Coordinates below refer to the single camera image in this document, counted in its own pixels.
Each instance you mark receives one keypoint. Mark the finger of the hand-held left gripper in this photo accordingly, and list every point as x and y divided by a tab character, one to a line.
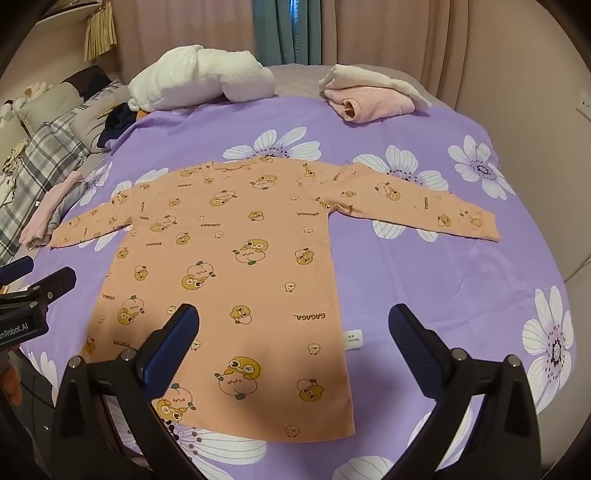
16	270
53	281

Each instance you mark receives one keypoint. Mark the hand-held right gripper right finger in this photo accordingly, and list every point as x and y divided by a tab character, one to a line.
414	347

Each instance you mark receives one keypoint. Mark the beige pillow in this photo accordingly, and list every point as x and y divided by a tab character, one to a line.
46	106

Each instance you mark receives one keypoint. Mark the pink curtain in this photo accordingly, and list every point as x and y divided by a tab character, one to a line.
184	27
406	41

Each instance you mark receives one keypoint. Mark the beige tassel fringe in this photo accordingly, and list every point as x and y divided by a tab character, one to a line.
100	30

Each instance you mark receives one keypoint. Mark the pink folded garment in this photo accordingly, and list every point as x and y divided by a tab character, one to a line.
378	104

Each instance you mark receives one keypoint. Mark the purple floral bedsheet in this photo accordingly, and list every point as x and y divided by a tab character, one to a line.
415	277

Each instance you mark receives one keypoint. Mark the navy dark cloth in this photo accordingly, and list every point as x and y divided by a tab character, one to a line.
117	124

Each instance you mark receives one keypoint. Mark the cream folded garment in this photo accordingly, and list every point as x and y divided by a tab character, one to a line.
351	76

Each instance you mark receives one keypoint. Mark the orange printed long-sleeve shirt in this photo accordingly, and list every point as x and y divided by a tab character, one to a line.
231	277

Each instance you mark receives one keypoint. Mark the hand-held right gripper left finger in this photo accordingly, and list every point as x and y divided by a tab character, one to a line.
171	347

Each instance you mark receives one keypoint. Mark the light pink cloth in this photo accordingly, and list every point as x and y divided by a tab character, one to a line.
51	207

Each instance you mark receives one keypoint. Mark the teal curtain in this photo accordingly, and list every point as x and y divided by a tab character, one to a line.
286	32

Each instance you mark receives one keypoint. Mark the small orange item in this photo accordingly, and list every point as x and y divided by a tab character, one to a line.
140	114

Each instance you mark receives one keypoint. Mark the grey plaid pillow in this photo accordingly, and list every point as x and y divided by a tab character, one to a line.
46	152

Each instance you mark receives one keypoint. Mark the white fluffy blanket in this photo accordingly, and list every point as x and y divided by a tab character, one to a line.
198	78

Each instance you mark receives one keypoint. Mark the plush toys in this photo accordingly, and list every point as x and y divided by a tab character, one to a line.
23	97

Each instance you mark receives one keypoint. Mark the white wall socket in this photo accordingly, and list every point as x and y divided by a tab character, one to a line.
584	102

